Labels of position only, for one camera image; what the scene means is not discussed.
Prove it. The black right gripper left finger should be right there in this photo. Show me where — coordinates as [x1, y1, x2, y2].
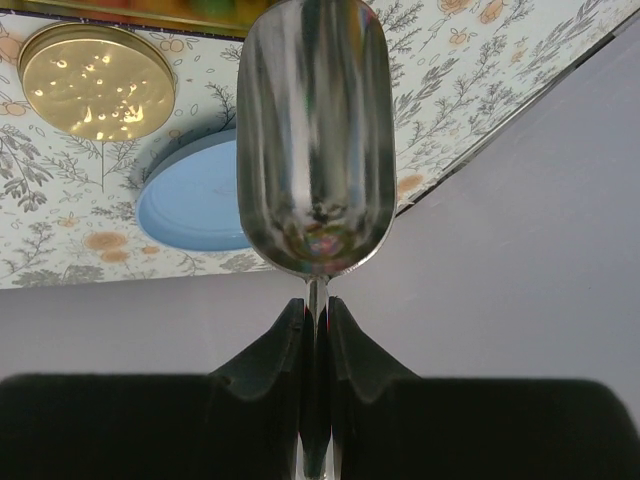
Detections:
[1, 299, 303, 479]

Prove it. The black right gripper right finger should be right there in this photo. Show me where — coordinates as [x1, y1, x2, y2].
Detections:
[328, 298, 639, 479]

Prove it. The silver metal scoop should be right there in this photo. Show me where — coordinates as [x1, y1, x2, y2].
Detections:
[236, 1, 396, 479]

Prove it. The tin of colourful star candies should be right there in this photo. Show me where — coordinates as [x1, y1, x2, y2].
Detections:
[1, 0, 275, 38]

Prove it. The blue plate on mat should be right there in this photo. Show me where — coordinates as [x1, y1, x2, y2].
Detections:
[135, 129, 250, 253]

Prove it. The gold round jar lid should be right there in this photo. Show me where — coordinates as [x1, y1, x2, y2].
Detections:
[17, 23, 176, 142]

